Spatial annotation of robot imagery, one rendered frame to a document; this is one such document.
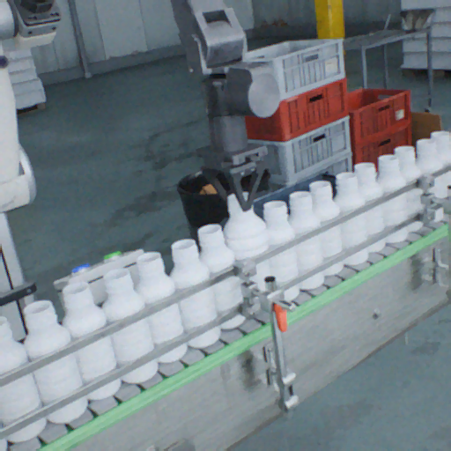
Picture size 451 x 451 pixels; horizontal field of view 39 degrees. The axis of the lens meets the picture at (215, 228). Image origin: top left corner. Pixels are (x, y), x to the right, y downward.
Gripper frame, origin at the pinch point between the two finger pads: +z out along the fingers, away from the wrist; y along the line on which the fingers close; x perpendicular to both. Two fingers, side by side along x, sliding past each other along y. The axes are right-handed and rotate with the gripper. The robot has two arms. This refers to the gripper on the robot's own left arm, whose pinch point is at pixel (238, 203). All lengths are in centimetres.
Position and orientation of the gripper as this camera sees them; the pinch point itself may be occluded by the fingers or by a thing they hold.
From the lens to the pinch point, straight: 99.6
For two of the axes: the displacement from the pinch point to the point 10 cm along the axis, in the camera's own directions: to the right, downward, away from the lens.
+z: 1.6, 9.3, 3.4
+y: -6.0, -1.9, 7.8
